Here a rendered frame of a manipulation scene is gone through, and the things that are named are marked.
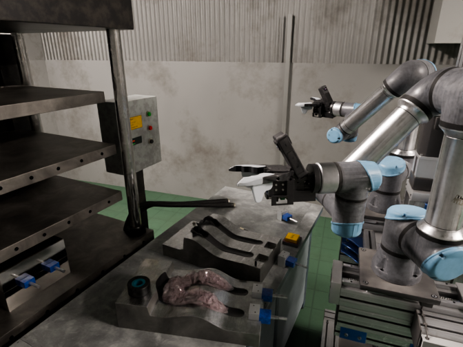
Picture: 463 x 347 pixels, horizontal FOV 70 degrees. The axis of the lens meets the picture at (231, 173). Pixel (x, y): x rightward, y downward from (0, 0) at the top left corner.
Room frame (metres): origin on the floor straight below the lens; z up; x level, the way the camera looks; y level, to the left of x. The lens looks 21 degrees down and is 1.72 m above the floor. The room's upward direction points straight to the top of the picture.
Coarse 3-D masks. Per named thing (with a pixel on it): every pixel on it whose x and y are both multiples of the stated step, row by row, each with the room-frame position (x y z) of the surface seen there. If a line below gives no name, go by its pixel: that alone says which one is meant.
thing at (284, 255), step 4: (284, 252) 1.28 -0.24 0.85; (288, 252) 1.28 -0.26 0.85; (280, 256) 1.25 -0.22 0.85; (284, 256) 1.25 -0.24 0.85; (288, 256) 1.27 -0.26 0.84; (280, 260) 1.25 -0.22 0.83; (284, 260) 1.24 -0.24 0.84; (288, 260) 1.24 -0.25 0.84; (292, 260) 1.24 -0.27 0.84; (296, 260) 1.25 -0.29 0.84; (280, 264) 1.25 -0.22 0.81; (284, 264) 1.24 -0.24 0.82; (288, 264) 1.23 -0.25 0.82; (292, 264) 1.22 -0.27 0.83; (296, 264) 1.23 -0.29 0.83; (300, 264) 1.22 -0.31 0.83
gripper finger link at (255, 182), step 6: (264, 174) 0.67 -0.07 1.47; (270, 174) 0.67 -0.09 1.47; (240, 180) 0.64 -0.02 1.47; (246, 180) 0.64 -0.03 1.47; (252, 180) 0.64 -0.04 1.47; (258, 180) 0.64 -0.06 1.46; (240, 186) 0.63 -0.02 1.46; (252, 186) 0.64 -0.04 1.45; (258, 186) 0.65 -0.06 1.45; (264, 186) 0.66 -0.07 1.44; (270, 186) 0.67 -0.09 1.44; (252, 192) 0.64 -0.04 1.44; (258, 192) 0.65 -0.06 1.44; (264, 192) 0.66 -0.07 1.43; (258, 198) 0.65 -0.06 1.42
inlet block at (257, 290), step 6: (258, 288) 1.00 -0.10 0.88; (264, 288) 1.02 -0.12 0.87; (270, 288) 1.02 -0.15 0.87; (252, 294) 0.99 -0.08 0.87; (258, 294) 0.98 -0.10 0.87; (264, 294) 0.99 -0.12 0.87; (270, 294) 0.99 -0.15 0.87; (276, 294) 1.00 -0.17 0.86; (264, 300) 0.98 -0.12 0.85; (270, 300) 0.98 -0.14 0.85
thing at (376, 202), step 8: (376, 192) 1.35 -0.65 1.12; (384, 192) 1.32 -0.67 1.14; (368, 200) 1.38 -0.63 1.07; (376, 200) 1.34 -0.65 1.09; (384, 200) 1.32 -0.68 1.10; (392, 200) 1.31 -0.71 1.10; (400, 200) 1.34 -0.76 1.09; (368, 208) 1.36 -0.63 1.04; (376, 208) 1.32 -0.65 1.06; (384, 208) 1.31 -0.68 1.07
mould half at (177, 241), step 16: (192, 224) 1.52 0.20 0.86; (208, 224) 1.39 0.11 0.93; (224, 224) 1.43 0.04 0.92; (176, 240) 1.37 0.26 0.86; (192, 240) 1.26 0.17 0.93; (224, 240) 1.32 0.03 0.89; (272, 240) 1.32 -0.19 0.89; (176, 256) 1.31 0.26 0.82; (192, 256) 1.26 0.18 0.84; (208, 256) 1.23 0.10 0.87; (224, 256) 1.21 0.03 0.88; (240, 256) 1.20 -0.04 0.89; (256, 256) 1.20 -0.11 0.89; (272, 256) 1.24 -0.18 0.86; (224, 272) 1.19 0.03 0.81; (240, 272) 1.15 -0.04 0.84; (256, 272) 1.12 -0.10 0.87
